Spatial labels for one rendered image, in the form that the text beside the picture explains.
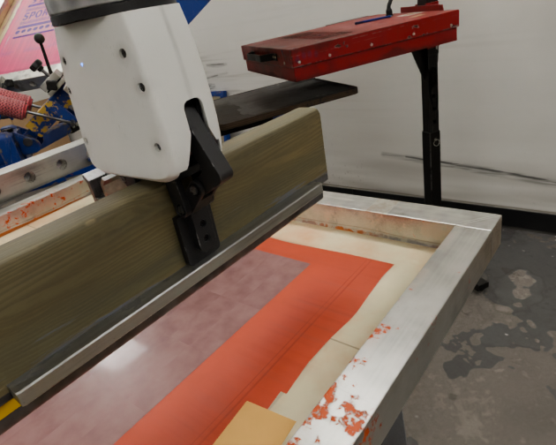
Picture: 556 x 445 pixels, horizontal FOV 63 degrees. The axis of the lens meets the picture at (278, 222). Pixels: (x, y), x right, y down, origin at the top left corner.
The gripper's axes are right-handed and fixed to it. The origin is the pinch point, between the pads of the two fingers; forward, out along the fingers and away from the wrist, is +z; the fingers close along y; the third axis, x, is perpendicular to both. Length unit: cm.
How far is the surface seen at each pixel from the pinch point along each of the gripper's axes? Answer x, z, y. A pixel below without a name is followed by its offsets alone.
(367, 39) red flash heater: 107, 0, -42
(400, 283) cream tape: 18.2, 14.4, 8.6
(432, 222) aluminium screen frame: 26.1, 10.9, 9.0
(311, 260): 18.4, 14.4, -2.9
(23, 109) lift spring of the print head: 32, 0, -102
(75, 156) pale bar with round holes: 24, 8, -66
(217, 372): -0.4, 14.6, -0.3
